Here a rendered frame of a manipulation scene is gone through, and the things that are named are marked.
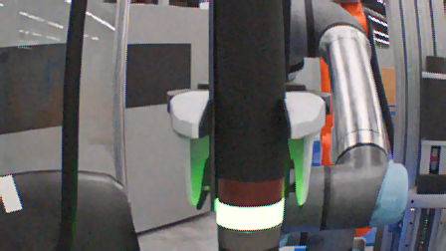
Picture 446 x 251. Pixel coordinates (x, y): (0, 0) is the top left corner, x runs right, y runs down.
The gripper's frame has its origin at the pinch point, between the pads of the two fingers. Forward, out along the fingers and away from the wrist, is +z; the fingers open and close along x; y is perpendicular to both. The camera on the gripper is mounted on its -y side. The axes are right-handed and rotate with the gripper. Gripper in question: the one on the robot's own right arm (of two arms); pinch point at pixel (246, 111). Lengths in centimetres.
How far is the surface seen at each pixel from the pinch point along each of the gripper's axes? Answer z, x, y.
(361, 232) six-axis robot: -375, -94, 141
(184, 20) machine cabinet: -444, 74, -47
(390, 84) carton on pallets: -786, -229, 17
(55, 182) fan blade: -9.8, 15.2, 6.4
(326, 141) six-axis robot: -406, -54, 61
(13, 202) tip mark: -6.0, 18.0, 7.5
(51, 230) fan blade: -6.2, 14.5, 9.4
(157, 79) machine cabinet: -414, 92, 9
